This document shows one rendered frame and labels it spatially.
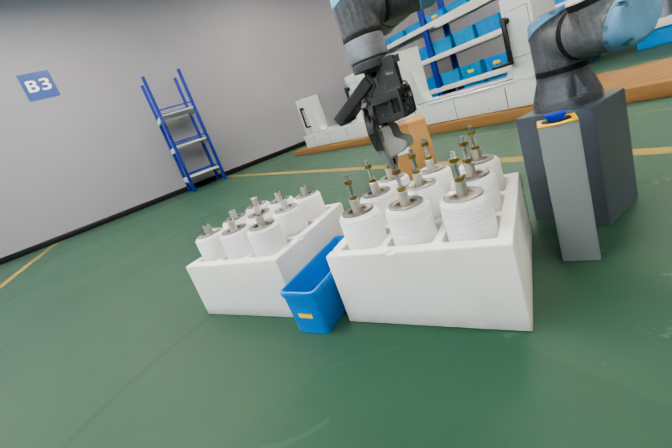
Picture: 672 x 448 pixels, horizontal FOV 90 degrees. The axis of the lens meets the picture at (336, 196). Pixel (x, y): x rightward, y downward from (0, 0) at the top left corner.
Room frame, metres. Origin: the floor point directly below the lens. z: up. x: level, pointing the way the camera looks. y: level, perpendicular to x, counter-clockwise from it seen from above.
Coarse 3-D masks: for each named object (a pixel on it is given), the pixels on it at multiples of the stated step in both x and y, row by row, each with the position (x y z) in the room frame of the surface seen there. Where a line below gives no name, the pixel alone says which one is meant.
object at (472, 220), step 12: (444, 204) 0.60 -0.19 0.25; (456, 204) 0.58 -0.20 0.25; (468, 204) 0.57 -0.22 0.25; (480, 204) 0.57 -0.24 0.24; (492, 204) 0.59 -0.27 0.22; (444, 216) 0.61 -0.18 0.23; (456, 216) 0.58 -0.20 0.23; (468, 216) 0.57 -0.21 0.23; (480, 216) 0.57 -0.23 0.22; (492, 216) 0.58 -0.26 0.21; (456, 228) 0.59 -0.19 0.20; (468, 228) 0.57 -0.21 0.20; (480, 228) 0.57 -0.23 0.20; (492, 228) 0.57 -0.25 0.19; (456, 240) 0.59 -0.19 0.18; (468, 240) 0.57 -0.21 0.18
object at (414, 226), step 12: (420, 204) 0.65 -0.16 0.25; (396, 216) 0.65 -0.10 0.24; (408, 216) 0.63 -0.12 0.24; (420, 216) 0.63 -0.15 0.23; (432, 216) 0.65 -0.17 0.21; (396, 228) 0.65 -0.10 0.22; (408, 228) 0.64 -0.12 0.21; (420, 228) 0.63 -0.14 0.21; (432, 228) 0.64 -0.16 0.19; (396, 240) 0.66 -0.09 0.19; (408, 240) 0.64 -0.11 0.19; (420, 240) 0.63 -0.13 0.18; (432, 240) 0.64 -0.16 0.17
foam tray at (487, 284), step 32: (512, 192) 0.71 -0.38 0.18; (512, 224) 0.57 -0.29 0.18; (352, 256) 0.68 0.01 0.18; (384, 256) 0.64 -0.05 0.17; (416, 256) 0.60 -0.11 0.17; (448, 256) 0.57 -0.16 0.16; (480, 256) 0.54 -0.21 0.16; (512, 256) 0.51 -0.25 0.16; (352, 288) 0.70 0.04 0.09; (384, 288) 0.66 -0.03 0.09; (416, 288) 0.62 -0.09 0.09; (448, 288) 0.58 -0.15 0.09; (480, 288) 0.55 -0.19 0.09; (512, 288) 0.52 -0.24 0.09; (352, 320) 0.72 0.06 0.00; (384, 320) 0.67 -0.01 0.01; (416, 320) 0.63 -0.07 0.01; (448, 320) 0.59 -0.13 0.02; (480, 320) 0.55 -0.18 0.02; (512, 320) 0.52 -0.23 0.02
